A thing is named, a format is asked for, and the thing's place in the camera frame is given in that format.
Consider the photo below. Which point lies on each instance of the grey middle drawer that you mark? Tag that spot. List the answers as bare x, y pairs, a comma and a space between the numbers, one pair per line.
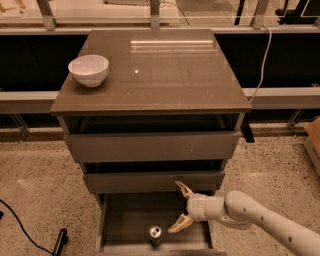
147, 182

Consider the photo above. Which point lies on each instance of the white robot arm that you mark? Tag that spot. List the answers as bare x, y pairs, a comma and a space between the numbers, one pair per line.
239, 211

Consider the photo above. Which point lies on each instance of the white ceramic bowl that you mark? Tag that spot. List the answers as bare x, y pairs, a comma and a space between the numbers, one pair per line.
89, 70

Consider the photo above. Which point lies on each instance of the redbull can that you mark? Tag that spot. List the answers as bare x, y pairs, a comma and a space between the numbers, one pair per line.
155, 235

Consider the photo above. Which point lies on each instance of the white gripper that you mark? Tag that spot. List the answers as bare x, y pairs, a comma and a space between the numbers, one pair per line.
197, 207

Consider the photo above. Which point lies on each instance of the grey drawer cabinet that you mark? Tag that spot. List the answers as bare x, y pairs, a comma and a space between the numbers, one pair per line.
172, 81

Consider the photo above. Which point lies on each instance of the grey metal railing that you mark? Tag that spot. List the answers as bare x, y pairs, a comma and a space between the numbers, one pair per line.
64, 17

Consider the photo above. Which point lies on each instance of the grey open bottom drawer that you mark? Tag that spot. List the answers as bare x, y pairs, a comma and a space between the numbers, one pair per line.
127, 218

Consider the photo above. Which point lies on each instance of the cardboard box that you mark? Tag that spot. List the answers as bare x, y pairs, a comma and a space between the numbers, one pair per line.
312, 143

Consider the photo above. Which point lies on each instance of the grey top drawer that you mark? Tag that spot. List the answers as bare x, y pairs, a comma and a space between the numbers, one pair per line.
90, 148

